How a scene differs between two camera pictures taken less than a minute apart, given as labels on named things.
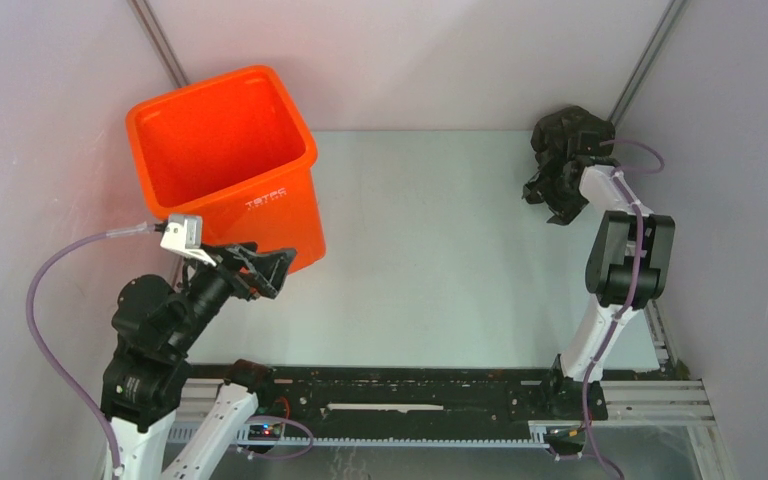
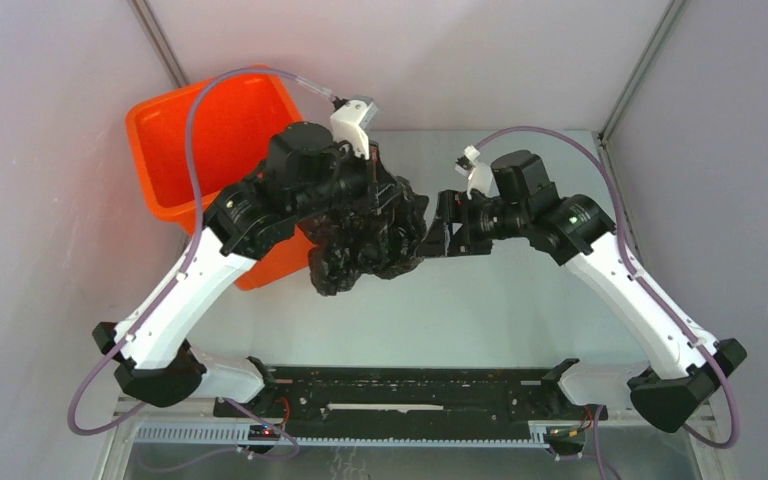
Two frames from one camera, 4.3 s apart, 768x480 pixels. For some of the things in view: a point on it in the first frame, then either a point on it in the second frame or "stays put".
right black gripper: x=566 y=211 → x=454 y=205
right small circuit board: x=565 y=440 stays put
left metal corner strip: x=149 y=23 stays put
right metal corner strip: x=670 y=16 stays put
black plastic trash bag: x=553 y=128 → x=381 y=234
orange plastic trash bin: x=236 y=152 stays put
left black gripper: x=267 y=272 → x=379 y=183
